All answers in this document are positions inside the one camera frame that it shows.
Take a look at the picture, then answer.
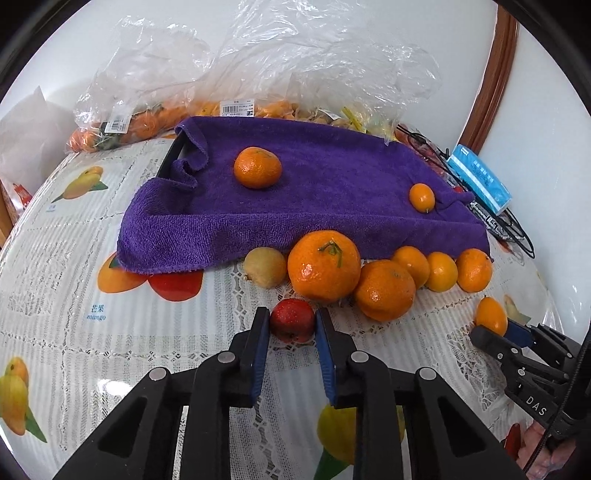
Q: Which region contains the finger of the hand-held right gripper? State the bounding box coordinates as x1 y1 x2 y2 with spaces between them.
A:
470 324 571 384
505 320 583 358

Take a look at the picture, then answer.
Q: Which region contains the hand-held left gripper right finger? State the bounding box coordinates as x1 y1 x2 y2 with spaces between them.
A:
315 307 527 480

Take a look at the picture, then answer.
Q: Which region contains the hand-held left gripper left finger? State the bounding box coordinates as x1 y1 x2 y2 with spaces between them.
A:
53 306 271 480

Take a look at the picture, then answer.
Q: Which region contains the orange kumquat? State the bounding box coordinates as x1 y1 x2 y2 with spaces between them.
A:
409 183 437 214
475 296 509 337

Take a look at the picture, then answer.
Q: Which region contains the small red fruit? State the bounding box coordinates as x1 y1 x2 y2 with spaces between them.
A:
270 298 317 344

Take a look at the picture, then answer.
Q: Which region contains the small orange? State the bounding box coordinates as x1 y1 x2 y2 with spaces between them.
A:
455 248 494 294
424 251 459 293
392 246 431 289

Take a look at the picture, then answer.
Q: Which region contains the medium orange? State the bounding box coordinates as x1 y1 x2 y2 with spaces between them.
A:
354 260 417 322

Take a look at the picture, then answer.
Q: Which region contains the yellow-green kiwi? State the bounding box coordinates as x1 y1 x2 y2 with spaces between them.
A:
243 247 288 289

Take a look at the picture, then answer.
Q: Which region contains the large orange with stem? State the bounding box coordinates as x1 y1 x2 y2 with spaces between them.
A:
287 229 362 304

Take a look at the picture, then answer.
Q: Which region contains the black tray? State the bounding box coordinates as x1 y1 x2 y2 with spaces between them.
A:
156 136 188 178

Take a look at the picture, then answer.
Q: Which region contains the person's right hand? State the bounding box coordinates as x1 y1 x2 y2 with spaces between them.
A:
516 421 583 480

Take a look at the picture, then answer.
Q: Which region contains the black silver foil packet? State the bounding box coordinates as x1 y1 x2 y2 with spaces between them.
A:
471 203 522 241

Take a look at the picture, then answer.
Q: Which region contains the purple towel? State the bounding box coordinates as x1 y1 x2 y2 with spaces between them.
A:
115 115 491 276

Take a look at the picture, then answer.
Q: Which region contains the fruit print lace tablecloth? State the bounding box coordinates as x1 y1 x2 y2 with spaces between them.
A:
0 134 573 480

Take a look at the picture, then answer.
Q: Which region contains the blue tissue pack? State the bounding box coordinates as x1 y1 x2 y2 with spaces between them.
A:
447 144 513 215

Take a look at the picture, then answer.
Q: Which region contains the tangerine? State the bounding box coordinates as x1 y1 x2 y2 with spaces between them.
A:
233 146 283 189

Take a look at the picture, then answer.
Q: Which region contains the yellow plastic packet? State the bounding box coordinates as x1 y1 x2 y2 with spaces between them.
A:
339 106 398 141

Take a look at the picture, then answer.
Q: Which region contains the clear bag of brown longans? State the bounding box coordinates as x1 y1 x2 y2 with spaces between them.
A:
286 0 441 132

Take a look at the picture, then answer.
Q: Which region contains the clear bag of kumquats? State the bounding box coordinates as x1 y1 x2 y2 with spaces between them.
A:
185 0 324 121

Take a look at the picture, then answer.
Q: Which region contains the clear bag of leafy tangerines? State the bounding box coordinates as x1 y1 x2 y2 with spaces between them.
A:
65 16 218 155

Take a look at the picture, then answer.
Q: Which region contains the red packet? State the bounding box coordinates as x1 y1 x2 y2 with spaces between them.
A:
10 182 34 210

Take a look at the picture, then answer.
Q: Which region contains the wooden furniture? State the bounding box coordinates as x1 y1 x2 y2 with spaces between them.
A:
0 187 16 243

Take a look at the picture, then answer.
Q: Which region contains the white plastic bag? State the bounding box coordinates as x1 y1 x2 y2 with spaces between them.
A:
0 88 70 185

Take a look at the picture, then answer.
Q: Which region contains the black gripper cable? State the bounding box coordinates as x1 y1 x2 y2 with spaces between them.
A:
522 332 591 474

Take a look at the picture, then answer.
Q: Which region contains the black wire rack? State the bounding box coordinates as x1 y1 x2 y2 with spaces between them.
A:
394 122 536 259

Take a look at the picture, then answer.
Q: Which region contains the brown wooden frame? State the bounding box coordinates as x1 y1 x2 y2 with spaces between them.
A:
459 16 520 155

